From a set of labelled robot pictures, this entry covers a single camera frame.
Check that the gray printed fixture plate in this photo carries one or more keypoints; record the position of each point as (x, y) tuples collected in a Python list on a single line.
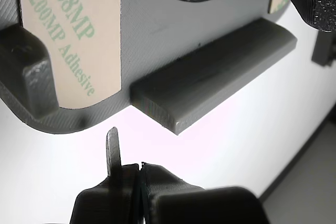
[(147, 37)]

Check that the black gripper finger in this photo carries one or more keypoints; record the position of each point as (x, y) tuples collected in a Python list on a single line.
[(204, 208)]

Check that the small dark gray block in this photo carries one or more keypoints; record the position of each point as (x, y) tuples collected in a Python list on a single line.
[(324, 48)]

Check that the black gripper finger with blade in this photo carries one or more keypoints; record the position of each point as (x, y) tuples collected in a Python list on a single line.
[(105, 203)]

